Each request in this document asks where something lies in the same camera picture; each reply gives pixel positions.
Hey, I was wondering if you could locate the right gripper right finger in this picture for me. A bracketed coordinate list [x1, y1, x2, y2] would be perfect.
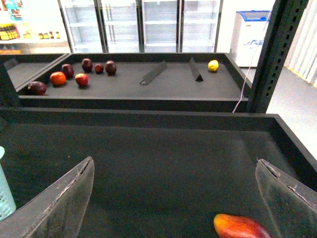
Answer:
[255, 159, 317, 238]

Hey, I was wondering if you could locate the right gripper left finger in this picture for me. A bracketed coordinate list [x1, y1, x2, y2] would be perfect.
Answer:
[0, 157, 95, 238]

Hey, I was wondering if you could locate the light blue plastic basket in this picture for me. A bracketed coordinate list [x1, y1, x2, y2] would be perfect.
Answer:
[0, 146, 17, 221]

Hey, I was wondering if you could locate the red yellow apple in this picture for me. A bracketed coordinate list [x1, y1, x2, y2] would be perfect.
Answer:
[213, 214, 271, 238]

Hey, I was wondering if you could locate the dark red apple front left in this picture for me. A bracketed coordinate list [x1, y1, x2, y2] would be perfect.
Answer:
[28, 81, 47, 96]

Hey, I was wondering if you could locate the dark red apple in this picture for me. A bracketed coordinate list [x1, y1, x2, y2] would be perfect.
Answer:
[61, 63, 74, 78]
[81, 58, 93, 73]
[105, 60, 117, 75]
[28, 81, 47, 96]

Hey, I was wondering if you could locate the orange red apple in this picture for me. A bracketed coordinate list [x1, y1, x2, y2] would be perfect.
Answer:
[50, 71, 66, 86]

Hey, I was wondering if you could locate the red apple centre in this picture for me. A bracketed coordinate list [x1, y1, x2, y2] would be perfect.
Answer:
[75, 73, 89, 87]

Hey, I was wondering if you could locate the small red apple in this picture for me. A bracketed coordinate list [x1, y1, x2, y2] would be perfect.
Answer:
[95, 63, 104, 74]

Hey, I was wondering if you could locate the dark red apple back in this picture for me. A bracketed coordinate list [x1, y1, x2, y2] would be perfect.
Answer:
[81, 58, 93, 73]

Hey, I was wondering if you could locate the dark red apple right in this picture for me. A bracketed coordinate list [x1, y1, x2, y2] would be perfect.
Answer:
[105, 60, 117, 75]

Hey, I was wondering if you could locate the black lower display tray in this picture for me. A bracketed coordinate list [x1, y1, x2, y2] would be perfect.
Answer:
[0, 108, 317, 238]

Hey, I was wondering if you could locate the black upper display tray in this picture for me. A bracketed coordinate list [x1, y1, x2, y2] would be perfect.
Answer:
[17, 53, 252, 113]

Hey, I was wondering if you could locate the black neighbour display tray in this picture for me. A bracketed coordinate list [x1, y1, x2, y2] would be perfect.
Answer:
[0, 53, 69, 91]

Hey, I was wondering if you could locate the black divider left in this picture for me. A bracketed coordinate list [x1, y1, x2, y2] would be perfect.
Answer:
[139, 60, 167, 85]

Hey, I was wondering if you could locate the black divider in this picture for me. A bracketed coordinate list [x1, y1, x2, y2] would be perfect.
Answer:
[189, 58, 203, 82]
[139, 60, 167, 85]

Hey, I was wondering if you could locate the yellow lemon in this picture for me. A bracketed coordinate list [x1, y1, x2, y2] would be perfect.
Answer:
[208, 59, 219, 72]

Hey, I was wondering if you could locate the black divider right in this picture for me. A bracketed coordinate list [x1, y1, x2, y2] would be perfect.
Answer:
[189, 58, 203, 82]

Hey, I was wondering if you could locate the white chest freezer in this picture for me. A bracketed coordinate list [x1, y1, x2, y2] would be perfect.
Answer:
[230, 10, 270, 67]

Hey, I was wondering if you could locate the grocery shelf with bottles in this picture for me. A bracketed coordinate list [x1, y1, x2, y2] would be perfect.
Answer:
[0, 0, 70, 55]

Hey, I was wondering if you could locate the glass door refrigerator row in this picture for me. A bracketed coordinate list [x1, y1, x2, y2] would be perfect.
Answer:
[58, 0, 222, 53]

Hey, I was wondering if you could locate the white cable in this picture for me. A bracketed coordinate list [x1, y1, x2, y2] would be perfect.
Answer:
[232, 9, 272, 114]

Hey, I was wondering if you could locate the black perforated shelf post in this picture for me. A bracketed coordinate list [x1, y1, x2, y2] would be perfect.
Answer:
[246, 0, 309, 114]

